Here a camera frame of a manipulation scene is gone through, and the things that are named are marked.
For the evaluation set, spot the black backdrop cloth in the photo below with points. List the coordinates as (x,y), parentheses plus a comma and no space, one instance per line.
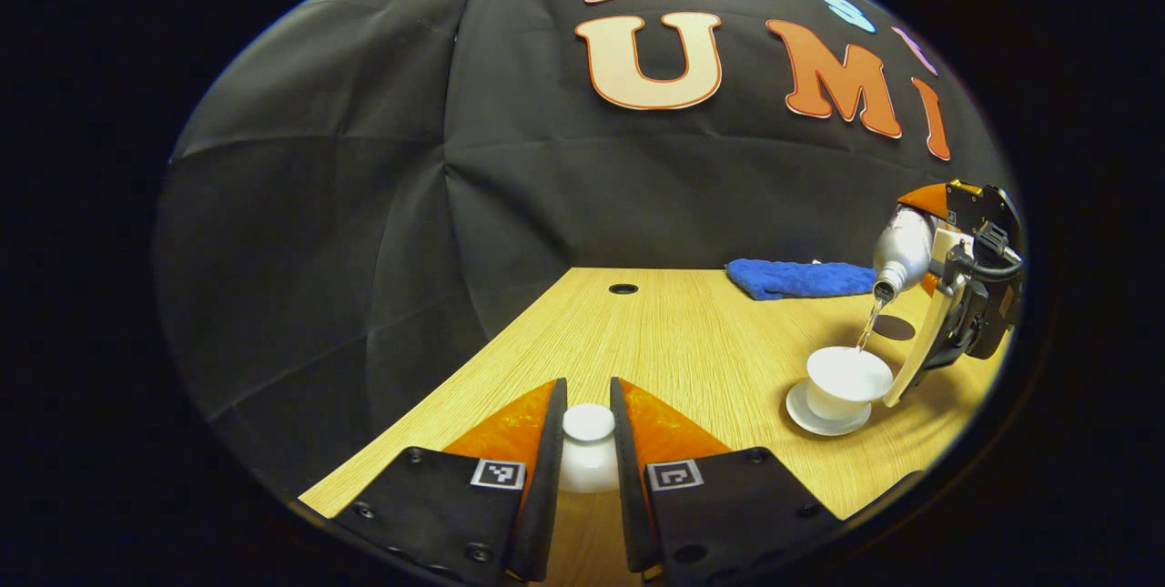
(319,250)

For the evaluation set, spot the blue towel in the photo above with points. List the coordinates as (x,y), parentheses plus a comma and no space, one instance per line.
(792,279)

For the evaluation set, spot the white saucer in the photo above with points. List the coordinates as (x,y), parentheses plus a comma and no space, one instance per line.
(819,426)

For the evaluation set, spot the white teacup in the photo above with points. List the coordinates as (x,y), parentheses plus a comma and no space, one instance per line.
(846,378)

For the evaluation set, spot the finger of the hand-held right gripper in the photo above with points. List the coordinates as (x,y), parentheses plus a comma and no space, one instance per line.
(919,350)
(928,198)

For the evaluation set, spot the dark round coaster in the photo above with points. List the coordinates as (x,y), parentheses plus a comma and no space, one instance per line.
(896,328)

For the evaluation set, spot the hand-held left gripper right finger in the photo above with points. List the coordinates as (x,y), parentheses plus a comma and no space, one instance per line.
(630,478)

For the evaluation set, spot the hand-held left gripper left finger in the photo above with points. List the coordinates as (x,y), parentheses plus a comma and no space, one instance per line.
(546,478)

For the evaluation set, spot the white teacup lid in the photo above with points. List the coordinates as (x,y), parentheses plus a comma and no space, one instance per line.
(589,441)

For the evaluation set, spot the silver water bottle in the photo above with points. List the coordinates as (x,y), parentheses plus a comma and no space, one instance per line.
(903,250)

